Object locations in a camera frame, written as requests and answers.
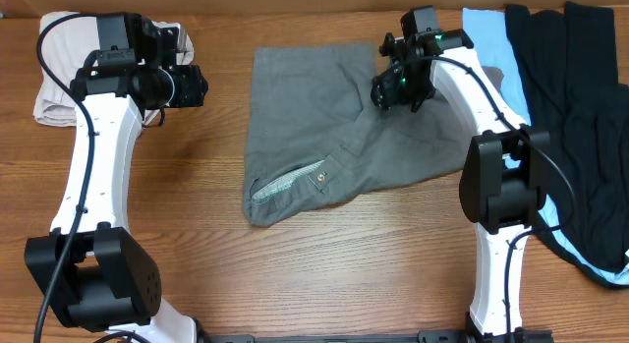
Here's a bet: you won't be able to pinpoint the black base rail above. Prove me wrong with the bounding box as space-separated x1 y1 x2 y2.
196 328 556 343

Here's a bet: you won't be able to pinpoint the light blue garment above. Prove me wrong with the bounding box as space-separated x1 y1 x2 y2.
462 8 628 289

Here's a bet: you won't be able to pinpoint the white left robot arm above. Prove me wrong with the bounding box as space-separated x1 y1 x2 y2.
24 13 208 342

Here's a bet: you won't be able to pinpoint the black garment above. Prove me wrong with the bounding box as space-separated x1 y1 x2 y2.
505 2 628 289

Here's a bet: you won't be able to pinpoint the grey shorts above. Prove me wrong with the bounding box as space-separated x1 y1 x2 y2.
243 43 473 227

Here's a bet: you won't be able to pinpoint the beige folded shorts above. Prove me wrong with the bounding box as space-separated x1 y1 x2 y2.
34 12 169 135

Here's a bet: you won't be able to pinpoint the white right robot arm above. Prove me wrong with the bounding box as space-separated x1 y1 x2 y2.
371 6 553 342

